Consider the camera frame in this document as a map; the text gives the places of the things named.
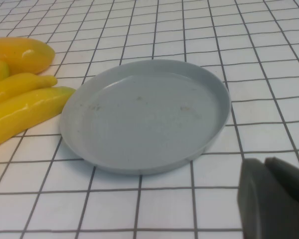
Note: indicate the yellow plastic banana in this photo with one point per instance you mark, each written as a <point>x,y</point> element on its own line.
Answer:
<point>17,85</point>
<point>27,109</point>

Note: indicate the yellow plastic mango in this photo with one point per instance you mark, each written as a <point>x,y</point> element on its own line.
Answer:
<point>22,53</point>

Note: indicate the grey round plate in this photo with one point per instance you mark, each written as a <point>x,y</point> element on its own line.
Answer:
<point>144,119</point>

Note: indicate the white black-grid tablecloth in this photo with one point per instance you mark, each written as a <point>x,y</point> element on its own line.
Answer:
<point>164,211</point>

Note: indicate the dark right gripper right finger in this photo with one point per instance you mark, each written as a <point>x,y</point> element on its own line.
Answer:
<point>294,181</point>

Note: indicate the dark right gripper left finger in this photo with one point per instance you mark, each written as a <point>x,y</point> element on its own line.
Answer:
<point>264,211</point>

